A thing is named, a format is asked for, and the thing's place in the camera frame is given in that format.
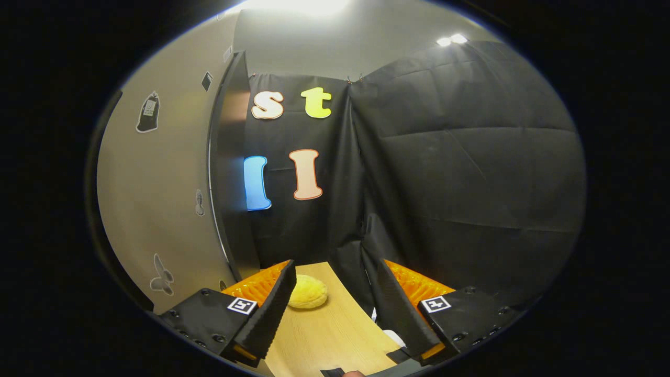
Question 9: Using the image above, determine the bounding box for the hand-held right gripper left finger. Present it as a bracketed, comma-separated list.
[156, 259, 298, 368]

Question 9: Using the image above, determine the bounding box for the grey cabinet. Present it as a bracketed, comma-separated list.
[208, 50, 261, 282]

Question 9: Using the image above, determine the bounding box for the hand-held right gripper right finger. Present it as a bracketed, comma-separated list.
[375, 258, 525, 368]

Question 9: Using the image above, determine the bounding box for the large ceiling light panel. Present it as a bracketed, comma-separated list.
[243, 0, 350, 17]

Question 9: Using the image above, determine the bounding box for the grey cabinet door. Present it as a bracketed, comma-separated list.
[85, 10, 241, 315]

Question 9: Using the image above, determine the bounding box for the yellow round sponge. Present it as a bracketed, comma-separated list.
[288, 274, 329, 309]

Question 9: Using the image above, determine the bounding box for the black backdrop cloth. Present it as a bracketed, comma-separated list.
[242, 40, 588, 337]

